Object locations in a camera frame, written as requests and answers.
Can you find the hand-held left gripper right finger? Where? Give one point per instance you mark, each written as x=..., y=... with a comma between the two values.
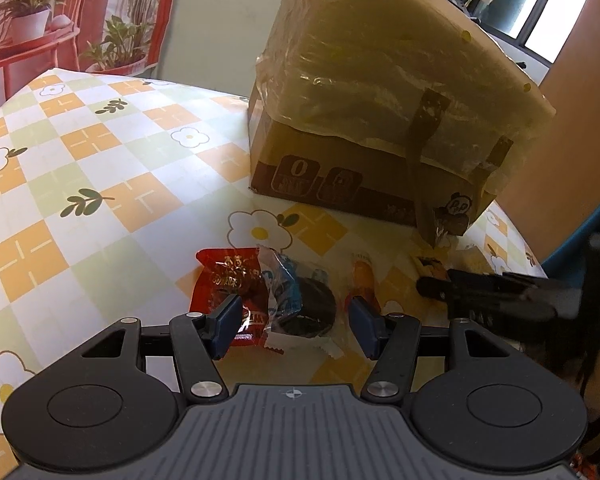
x=364, y=325

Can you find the orange snack packet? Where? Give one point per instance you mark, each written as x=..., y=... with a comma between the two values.
x=362, y=275

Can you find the printed room backdrop cloth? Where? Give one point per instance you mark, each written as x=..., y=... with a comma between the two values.
x=105, y=0

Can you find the black sandwich cookie packet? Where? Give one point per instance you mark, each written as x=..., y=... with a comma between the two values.
x=305, y=305

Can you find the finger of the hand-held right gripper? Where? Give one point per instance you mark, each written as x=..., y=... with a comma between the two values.
x=480, y=287
x=500, y=312

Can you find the yellow black snack packet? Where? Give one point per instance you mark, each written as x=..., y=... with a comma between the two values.
x=425, y=262

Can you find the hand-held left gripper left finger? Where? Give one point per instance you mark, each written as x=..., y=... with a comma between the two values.
x=228, y=325

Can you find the blue object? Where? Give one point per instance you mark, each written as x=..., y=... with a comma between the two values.
x=595, y=220

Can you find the red snack packet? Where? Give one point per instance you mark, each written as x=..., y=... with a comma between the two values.
x=215, y=280

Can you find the checkered flower tablecloth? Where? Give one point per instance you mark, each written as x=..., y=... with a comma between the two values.
x=80, y=160

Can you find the plastic-lined cardboard box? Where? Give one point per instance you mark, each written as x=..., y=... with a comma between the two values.
x=380, y=60

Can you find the dark-framed window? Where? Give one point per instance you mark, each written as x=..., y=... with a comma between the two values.
x=542, y=35

